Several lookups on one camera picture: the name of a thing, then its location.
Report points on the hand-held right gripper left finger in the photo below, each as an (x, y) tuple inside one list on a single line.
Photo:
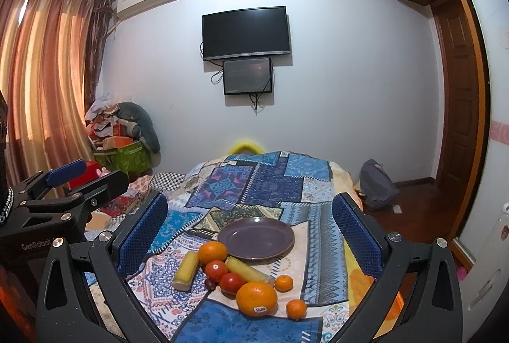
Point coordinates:
[(143, 237)]

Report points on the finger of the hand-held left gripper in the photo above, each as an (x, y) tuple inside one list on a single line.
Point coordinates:
[(65, 170), (99, 196)]

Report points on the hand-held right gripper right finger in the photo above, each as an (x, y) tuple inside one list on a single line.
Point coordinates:
[(354, 237)]

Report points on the yellow corn piece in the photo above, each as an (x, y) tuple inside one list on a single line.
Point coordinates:
[(248, 271), (185, 270)]

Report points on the red tomato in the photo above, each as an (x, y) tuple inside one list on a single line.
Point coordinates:
[(232, 282), (216, 270)]

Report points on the small dark red fruit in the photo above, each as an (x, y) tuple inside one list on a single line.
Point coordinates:
[(208, 283)]

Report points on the small mandarin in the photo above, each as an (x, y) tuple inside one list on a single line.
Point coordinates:
[(296, 308), (283, 283)]

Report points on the purple plate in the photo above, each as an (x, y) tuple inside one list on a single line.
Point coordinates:
[(256, 237)]

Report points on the large orange with sticker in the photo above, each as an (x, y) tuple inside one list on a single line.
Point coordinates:
[(256, 295)]

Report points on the red box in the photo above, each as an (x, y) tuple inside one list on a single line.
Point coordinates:
[(85, 174)]

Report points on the grey backpack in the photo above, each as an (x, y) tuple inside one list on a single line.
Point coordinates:
[(377, 184)]

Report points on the orange yellow blanket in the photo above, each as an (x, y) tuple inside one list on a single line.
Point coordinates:
[(354, 299)]

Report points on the checkered cloth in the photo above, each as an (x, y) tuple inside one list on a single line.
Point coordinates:
[(169, 180)]

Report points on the pile of clutter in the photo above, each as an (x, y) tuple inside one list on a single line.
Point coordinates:
[(105, 120)]

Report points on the grey plush toy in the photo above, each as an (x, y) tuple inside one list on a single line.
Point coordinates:
[(145, 128)]

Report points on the blue patchwork blanket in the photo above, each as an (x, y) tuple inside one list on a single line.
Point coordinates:
[(270, 184)]

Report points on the orange brown curtain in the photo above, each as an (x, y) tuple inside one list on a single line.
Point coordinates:
[(47, 68)]

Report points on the yellow curved item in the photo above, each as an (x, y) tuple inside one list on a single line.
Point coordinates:
[(244, 146)]

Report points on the white appliance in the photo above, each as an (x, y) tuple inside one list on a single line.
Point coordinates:
[(493, 267)]

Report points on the brown wooden door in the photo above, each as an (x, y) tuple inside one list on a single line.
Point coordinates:
[(457, 96)]

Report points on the small black monitor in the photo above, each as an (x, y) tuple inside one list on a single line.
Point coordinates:
[(247, 75)]

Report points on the black wall television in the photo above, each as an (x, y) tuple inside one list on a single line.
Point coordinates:
[(245, 32)]

